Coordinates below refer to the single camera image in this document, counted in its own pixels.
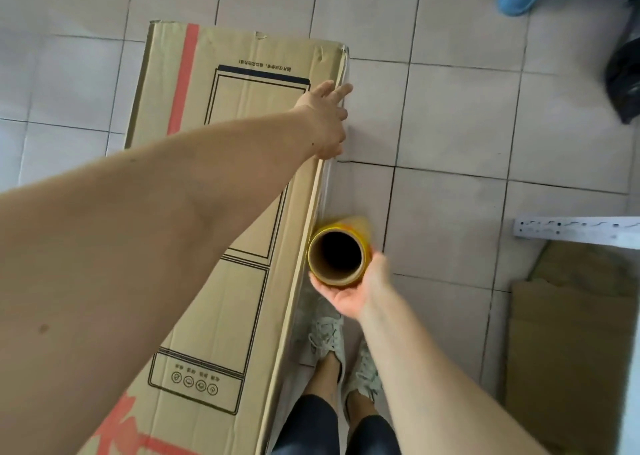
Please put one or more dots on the person's left hand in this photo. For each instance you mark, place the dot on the person's left hand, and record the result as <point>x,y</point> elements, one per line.
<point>325,124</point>

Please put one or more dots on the person's right hand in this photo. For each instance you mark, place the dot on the person's right hand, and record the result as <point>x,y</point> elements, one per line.
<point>362,294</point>

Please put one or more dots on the yellow plastic wrap roll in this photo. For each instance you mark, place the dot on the yellow plastic wrap roll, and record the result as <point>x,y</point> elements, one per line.
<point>345,280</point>

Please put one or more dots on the brown cardboard box red ribbon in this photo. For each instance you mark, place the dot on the brown cardboard box red ribbon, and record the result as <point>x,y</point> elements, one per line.
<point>250,99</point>

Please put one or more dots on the person's right forearm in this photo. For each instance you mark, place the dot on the person's right forearm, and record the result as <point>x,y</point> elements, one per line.
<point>435,399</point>

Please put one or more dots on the person's left forearm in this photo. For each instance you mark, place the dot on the person's left forearm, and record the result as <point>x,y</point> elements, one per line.
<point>125,259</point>

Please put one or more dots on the person's left leg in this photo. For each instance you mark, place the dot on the person's left leg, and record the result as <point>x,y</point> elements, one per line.
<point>325,379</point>

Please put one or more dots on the person's leg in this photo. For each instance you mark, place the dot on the person's leg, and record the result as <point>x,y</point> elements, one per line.
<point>325,379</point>
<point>360,412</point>

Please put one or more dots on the person's right leg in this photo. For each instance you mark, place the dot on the person's right leg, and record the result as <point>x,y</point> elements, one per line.
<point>360,412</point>

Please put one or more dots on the flattened brown cardboard pile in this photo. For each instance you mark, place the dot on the flattened brown cardboard pile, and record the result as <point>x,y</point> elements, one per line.
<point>565,344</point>

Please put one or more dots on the white left shoe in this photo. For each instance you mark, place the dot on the white left shoe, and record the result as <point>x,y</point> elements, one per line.
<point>327,337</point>

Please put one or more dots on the white shoe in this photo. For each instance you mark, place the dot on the white shoe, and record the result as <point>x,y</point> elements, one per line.
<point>362,374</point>
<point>327,337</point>

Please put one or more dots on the white right shoe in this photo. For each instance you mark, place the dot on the white right shoe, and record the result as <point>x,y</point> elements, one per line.
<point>362,374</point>

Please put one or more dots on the dark shorts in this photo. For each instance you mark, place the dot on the dark shorts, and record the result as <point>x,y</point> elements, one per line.
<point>305,432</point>

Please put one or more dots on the white metal shelf rack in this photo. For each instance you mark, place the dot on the white metal shelf rack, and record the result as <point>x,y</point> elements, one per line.
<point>575,229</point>

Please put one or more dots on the black bag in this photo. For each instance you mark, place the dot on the black bag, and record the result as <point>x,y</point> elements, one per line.
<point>627,79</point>

